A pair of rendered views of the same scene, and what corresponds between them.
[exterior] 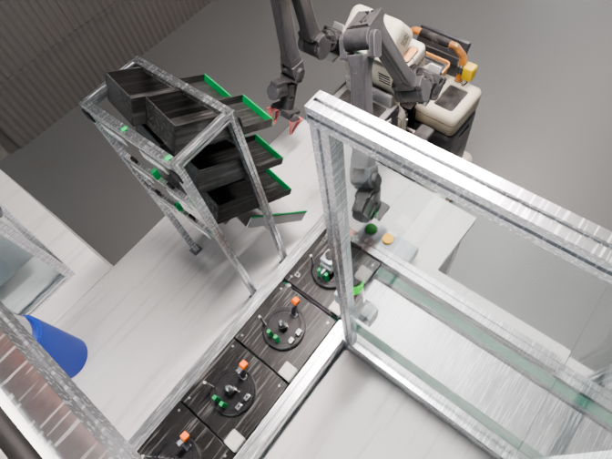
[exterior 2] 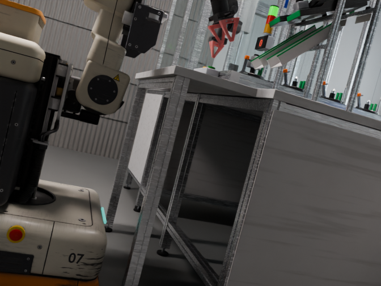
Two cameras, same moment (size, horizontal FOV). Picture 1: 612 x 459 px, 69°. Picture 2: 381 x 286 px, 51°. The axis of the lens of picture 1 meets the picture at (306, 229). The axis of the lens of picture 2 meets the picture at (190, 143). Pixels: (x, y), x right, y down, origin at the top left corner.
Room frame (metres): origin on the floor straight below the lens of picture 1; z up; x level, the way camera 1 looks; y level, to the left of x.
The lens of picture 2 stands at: (2.61, 0.44, 0.72)
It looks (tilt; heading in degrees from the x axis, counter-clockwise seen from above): 4 degrees down; 200
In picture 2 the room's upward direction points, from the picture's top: 14 degrees clockwise
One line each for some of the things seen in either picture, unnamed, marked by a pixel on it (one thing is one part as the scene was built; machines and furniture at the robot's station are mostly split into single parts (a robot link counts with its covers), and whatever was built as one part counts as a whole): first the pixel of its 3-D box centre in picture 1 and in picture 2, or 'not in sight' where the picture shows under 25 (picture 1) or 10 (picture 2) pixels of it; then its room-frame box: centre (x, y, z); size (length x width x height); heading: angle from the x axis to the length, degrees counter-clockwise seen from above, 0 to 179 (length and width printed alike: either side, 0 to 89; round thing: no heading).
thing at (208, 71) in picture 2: not in sight; (204, 75); (0.69, -0.27, 0.93); 0.21 x 0.07 x 0.06; 39
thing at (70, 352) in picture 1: (44, 349); not in sight; (0.58, 0.95, 1.00); 0.16 x 0.16 x 0.27
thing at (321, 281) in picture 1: (331, 269); (251, 76); (0.62, -0.05, 0.98); 0.14 x 0.14 x 0.02
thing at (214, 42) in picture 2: not in sight; (214, 48); (0.74, -0.24, 1.06); 0.07 x 0.07 x 0.09; 40
